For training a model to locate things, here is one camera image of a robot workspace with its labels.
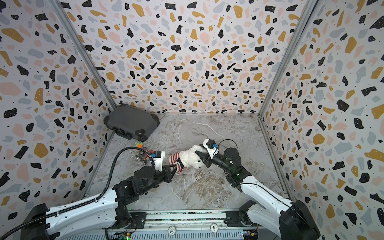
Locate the red white striped sweater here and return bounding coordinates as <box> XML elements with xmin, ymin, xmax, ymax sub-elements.
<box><xmin>169</xmin><ymin>153</ymin><xmax>185</xmax><ymax>175</ymax></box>

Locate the white teddy bear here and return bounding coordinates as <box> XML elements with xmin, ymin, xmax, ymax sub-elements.
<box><xmin>179</xmin><ymin>145</ymin><xmax>208</xmax><ymax>169</ymax></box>

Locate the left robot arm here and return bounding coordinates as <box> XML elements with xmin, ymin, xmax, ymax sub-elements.
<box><xmin>21</xmin><ymin>165</ymin><xmax>176</xmax><ymax>240</ymax></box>

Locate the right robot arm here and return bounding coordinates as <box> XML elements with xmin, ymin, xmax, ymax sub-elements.
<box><xmin>196</xmin><ymin>148</ymin><xmax>321</xmax><ymax>240</ymax></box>

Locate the clear bag of small toys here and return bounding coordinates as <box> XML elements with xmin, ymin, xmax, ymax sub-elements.
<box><xmin>135</xmin><ymin>142</ymin><xmax>153</xmax><ymax>165</ymax></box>

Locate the dark grey hard case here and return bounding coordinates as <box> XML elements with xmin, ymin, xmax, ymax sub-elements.
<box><xmin>104</xmin><ymin>104</ymin><xmax>160</xmax><ymax>142</ymax></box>

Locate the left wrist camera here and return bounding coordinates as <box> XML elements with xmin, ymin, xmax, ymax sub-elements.
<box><xmin>151</xmin><ymin>151</ymin><xmax>166</xmax><ymax>172</ymax></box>

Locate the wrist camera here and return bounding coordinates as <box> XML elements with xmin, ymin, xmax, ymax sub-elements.
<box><xmin>203</xmin><ymin>139</ymin><xmax>219</xmax><ymax>159</ymax></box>
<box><xmin>151</xmin><ymin>151</ymin><xmax>166</xmax><ymax>172</ymax></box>

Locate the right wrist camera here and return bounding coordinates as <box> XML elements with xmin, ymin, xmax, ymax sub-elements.
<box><xmin>203</xmin><ymin>139</ymin><xmax>219</xmax><ymax>159</ymax></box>

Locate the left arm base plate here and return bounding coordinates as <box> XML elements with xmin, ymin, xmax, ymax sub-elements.
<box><xmin>108</xmin><ymin>212</ymin><xmax>147</xmax><ymax>230</ymax></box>

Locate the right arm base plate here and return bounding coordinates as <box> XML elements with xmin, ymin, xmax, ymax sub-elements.
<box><xmin>224</xmin><ymin>200</ymin><xmax>265</xmax><ymax>227</ymax></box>

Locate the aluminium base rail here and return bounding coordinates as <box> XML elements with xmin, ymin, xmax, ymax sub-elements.
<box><xmin>61</xmin><ymin>209</ymin><xmax>282</xmax><ymax>240</ymax></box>

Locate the black corrugated cable hose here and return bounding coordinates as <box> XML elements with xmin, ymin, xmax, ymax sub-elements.
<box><xmin>0</xmin><ymin>146</ymin><xmax>157</xmax><ymax>240</ymax></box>

